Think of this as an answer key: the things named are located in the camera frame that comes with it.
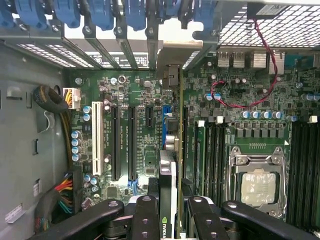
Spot black connector coloured wires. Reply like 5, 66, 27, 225
34, 167, 83, 231

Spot long black expansion slot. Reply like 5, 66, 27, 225
183, 106, 189, 176
111, 104, 120, 182

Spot black sleeved power cable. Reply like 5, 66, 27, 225
33, 84, 73, 161

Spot green Dell motherboard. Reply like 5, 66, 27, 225
62, 53, 320, 228

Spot short black expansion slot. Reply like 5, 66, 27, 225
146, 106, 155, 127

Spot red black switch wire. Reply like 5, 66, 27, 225
211, 19, 280, 108

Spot black open PC case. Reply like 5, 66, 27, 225
0, 0, 320, 240

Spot white PCI expansion slot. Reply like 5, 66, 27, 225
91, 101, 104, 176

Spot CPU with thermal paste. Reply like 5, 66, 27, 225
241, 171, 277, 205

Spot black expansion slot blue latch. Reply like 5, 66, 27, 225
127, 106, 138, 191

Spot blue slot retention clip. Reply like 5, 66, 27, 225
124, 0, 148, 32
163, 0, 182, 18
0, 0, 14, 28
90, 0, 115, 31
53, 0, 81, 29
193, 0, 216, 31
16, 0, 48, 30

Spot metal CPU socket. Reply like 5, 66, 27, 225
224, 146, 288, 218

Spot white power connector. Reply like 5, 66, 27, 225
62, 87, 81, 111

